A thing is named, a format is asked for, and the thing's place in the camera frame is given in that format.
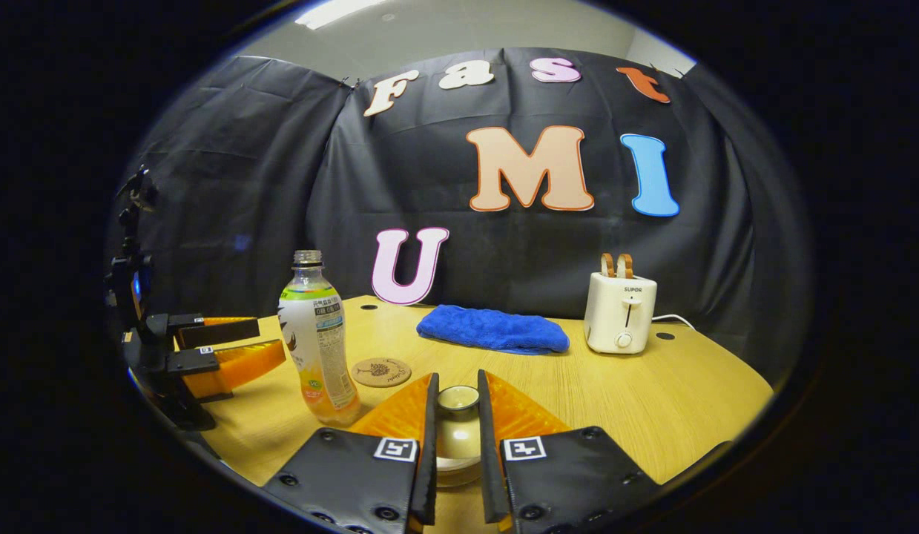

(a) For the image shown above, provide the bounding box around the ceiling light panel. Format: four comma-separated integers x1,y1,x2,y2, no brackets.
294,0,389,30

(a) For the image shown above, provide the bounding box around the white teacup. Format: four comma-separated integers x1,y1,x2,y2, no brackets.
435,458,482,479

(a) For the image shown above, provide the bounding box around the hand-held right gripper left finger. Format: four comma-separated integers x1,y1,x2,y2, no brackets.
263,372,439,534

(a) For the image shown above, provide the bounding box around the white toaster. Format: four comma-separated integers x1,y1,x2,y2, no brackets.
584,271,658,355

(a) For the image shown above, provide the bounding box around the black backdrop cloth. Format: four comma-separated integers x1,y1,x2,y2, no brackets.
111,47,812,386

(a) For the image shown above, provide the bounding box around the clear water bottle white label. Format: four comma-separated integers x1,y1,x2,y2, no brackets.
278,250,361,426

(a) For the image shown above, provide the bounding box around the round wooden coaster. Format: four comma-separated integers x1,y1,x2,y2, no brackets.
351,357,412,388

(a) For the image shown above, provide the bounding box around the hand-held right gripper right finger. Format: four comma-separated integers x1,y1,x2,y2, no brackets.
477,369,662,534

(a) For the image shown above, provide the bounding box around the blue towel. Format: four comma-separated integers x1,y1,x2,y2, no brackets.
416,304,570,355

